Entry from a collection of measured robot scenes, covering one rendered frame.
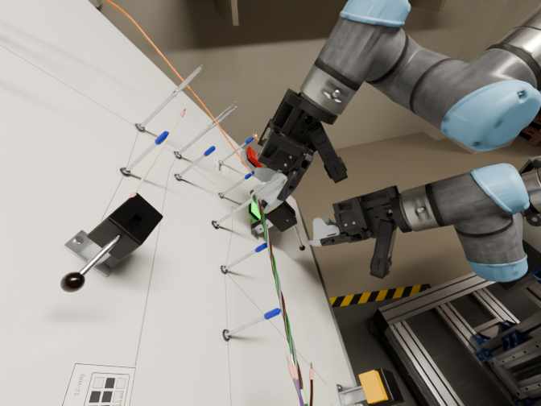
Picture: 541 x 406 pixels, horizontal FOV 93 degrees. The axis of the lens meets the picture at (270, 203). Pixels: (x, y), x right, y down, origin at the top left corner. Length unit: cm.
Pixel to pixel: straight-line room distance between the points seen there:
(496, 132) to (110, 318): 42
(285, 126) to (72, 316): 34
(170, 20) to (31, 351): 194
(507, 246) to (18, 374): 57
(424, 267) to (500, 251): 155
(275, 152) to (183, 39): 172
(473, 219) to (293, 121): 31
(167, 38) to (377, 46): 177
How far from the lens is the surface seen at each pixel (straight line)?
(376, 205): 51
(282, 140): 40
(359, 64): 40
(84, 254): 29
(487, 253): 53
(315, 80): 40
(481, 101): 36
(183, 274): 35
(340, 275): 181
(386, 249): 51
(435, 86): 39
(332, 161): 44
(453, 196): 47
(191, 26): 206
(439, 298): 168
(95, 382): 27
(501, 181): 47
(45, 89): 42
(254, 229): 54
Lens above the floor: 152
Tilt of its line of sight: 44 degrees down
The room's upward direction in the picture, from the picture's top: straight up
